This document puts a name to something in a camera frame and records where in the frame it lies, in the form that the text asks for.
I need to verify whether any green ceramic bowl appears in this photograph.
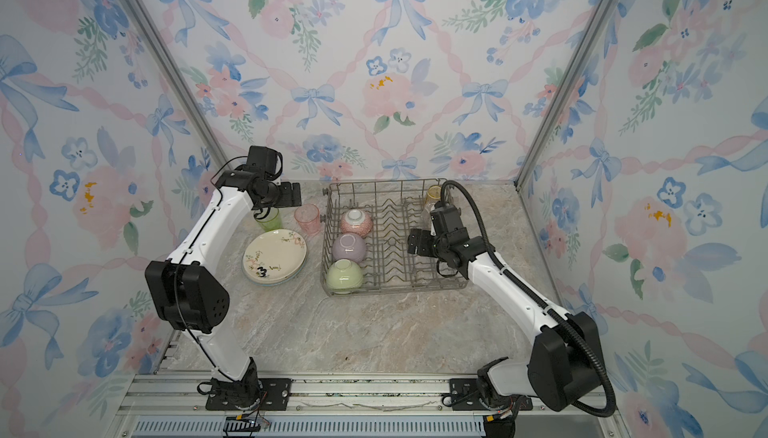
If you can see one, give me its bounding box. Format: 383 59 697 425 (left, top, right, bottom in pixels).
325 259 364 294

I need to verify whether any aluminium right corner post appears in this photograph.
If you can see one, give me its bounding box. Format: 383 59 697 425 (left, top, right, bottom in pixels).
514 0 618 193

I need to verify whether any lilac ceramic bowl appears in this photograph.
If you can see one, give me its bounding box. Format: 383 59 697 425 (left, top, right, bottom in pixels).
331 233 367 264

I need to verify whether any black corrugated cable hose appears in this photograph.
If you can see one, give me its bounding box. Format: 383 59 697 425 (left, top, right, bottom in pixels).
439 179 618 418

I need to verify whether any green glass tumbler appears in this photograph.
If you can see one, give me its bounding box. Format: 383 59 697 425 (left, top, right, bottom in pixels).
253 207 283 232

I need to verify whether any aluminium left corner post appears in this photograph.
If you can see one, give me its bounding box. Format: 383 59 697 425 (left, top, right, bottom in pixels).
119 0 234 171

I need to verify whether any amber glass tumbler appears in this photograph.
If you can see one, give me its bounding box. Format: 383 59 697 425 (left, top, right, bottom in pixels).
424 185 442 212

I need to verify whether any pink glass tumbler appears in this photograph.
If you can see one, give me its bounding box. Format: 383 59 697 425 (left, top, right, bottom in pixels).
294 204 322 237

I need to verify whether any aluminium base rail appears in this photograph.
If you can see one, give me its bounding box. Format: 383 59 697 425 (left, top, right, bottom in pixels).
106 370 629 437

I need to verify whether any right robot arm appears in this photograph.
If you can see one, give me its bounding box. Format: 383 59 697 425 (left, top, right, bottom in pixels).
407 205 607 411

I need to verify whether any aluminium corner post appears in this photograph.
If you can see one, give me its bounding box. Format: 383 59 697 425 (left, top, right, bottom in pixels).
514 0 618 193
119 0 234 171

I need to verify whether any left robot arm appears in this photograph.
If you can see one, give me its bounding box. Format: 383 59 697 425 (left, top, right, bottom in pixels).
144 146 301 411

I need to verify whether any cream flamingo plate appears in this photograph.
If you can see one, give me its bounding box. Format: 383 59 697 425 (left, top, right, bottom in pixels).
242 228 308 283

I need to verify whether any pink patterned bowl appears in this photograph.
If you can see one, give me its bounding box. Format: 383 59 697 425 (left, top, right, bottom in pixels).
340 208 373 238

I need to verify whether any grey wire dish rack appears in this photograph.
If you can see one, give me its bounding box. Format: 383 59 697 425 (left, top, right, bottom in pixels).
320 179 467 296

